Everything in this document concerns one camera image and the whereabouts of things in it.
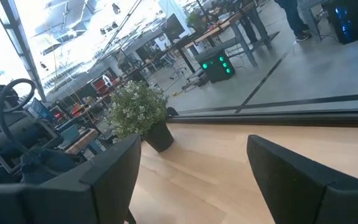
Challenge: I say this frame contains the green potted plant black pot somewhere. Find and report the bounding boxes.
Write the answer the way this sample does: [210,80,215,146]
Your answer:
[104,80,175,153]

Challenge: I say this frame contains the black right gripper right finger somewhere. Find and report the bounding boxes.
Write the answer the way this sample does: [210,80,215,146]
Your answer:
[246,134,358,224]

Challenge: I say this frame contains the person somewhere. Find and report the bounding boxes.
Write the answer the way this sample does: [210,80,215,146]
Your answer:
[273,0,313,42]

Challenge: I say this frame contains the wooden workbench grey legs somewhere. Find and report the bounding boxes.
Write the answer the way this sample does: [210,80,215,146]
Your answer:
[174,1,275,74]

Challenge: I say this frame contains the green background plant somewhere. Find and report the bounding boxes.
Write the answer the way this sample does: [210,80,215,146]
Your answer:
[185,11,206,32]

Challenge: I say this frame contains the red shelf unit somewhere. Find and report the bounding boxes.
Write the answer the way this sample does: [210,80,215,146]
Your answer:
[90,73,119,96]

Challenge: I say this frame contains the black background monitor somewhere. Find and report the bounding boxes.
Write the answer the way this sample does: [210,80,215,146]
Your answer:
[162,12,186,40]

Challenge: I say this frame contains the black computer tower blue light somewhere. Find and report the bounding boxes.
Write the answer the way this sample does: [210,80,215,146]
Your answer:
[325,0,358,45]

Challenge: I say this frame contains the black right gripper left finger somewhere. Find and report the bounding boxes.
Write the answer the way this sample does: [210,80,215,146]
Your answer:
[0,133,142,224]

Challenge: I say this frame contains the dark window pillar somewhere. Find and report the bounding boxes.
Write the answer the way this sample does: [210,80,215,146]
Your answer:
[0,0,48,103]

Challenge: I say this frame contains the black computer tower green lights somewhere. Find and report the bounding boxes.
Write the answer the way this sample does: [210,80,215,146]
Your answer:
[195,49,236,84]

